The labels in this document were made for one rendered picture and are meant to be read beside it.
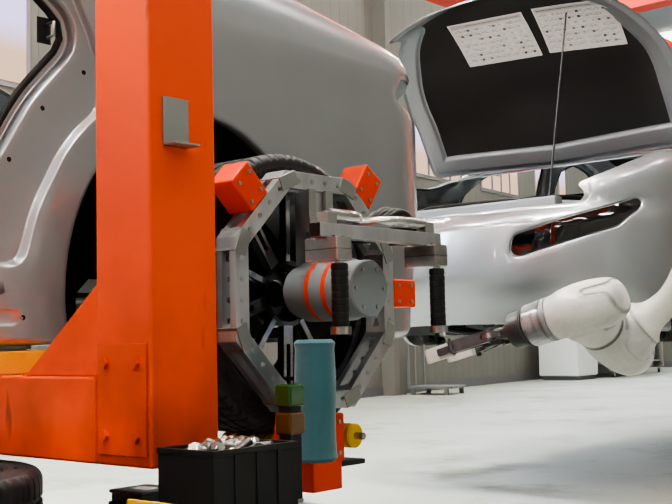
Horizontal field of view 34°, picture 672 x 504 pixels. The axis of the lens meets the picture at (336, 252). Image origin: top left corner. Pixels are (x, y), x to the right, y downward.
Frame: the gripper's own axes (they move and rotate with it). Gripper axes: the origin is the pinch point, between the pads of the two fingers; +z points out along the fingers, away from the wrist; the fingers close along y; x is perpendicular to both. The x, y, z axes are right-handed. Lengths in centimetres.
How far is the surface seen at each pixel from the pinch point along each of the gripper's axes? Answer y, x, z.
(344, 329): 23.8, -7.9, 8.0
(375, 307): 3.3, -14.3, 12.7
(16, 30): -379, -435, 549
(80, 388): 67, -6, 40
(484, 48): -301, -189, 104
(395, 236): 1.6, -28.1, 4.1
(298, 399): 48.8, 6.2, 4.0
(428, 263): -8.9, -22.1, 3.8
